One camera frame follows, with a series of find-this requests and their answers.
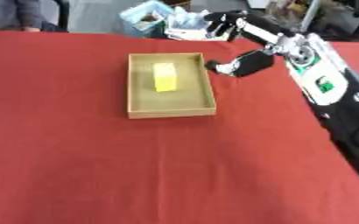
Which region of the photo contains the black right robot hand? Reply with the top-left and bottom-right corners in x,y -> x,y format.
202,10 -> 298,78

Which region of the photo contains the tan cardboard box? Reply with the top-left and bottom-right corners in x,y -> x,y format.
125,52 -> 218,120

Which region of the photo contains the yellow rectangular block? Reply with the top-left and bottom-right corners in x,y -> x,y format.
151,62 -> 179,93

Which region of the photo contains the light blue bin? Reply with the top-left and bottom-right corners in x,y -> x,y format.
118,0 -> 177,39

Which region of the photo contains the black chair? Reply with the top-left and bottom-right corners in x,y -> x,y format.
52,0 -> 73,32

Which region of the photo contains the person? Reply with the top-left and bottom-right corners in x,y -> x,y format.
0,0 -> 60,32

